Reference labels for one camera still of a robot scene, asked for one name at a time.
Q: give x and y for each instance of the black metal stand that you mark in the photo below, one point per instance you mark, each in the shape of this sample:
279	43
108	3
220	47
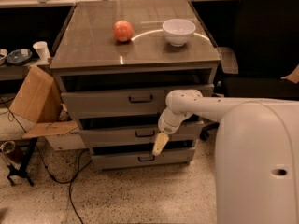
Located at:
22	171

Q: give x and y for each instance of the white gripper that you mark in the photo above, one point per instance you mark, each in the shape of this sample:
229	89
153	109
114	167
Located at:
167	125

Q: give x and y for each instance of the black office chair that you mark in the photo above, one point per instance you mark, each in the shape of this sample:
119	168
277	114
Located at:
259	43

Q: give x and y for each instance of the grey drawer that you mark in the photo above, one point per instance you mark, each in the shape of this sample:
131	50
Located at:
128	102
140	159
136	135

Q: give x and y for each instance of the white paper cup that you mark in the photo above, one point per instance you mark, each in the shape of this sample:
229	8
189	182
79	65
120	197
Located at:
41	48

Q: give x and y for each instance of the grey top drawer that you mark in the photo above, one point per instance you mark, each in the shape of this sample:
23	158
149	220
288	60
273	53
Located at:
128	102

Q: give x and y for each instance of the orange-red apple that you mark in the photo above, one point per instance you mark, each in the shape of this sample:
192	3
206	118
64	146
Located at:
123	31

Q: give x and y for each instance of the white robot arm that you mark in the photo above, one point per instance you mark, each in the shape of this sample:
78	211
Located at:
256	153

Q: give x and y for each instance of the brown cardboard box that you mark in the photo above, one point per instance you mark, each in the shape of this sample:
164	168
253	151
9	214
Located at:
39	101

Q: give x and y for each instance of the brown cylindrical can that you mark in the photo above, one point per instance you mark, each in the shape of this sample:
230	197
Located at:
12	151

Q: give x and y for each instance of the dark blue bowl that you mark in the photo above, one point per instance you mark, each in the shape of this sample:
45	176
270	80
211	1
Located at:
19	57

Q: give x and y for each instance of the grey drawer cabinet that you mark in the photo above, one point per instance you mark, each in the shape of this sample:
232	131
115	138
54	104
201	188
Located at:
89	58

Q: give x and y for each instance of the grey bottom drawer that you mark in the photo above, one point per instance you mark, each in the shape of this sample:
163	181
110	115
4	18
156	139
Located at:
140	159

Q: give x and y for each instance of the white bowl at left edge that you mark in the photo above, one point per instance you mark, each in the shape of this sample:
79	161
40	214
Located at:
3	56

